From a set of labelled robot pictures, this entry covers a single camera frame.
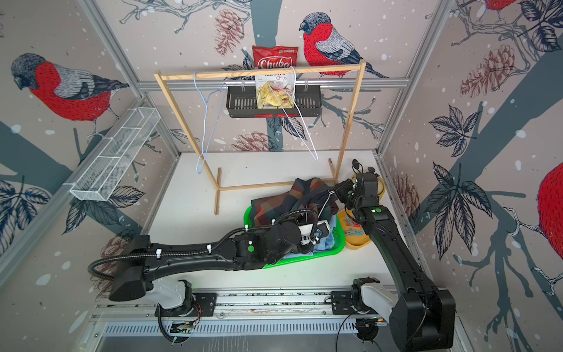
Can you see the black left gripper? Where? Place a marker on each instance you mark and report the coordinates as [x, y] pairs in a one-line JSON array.
[[304, 248]]

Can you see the green perforated plastic tray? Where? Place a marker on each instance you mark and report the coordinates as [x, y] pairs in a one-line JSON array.
[[338, 242]]

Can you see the white wire hanger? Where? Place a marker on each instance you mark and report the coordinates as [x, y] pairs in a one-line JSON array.
[[206, 136]]

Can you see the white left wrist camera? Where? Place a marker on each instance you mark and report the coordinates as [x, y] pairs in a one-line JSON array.
[[310, 236]]

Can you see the black wall basket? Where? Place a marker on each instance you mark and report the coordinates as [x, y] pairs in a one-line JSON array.
[[242, 103]]

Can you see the yellow bamboo steamer basket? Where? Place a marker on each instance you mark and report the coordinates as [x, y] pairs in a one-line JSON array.
[[381, 186]]

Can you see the light blue long-sleeve shirt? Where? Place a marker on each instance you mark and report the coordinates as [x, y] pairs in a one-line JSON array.
[[326, 244]]

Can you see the dark red plaid shirt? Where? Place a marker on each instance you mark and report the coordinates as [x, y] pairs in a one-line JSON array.
[[303, 194]]

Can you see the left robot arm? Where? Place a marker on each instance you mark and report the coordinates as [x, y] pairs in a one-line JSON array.
[[134, 272]]

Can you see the white wire mesh basket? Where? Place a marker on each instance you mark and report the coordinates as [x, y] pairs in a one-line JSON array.
[[105, 172]]

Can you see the yellow plastic tray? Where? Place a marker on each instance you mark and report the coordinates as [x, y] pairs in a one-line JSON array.
[[352, 242]]

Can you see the white hanger of red shirt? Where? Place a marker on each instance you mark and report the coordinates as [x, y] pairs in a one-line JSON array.
[[331, 193]]

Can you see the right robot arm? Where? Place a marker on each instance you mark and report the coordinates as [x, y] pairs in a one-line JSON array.
[[421, 316]]

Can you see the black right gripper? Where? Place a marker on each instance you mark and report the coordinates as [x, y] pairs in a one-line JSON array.
[[343, 186]]

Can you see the wooden clothes rack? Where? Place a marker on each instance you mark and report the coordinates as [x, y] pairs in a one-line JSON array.
[[216, 179]]

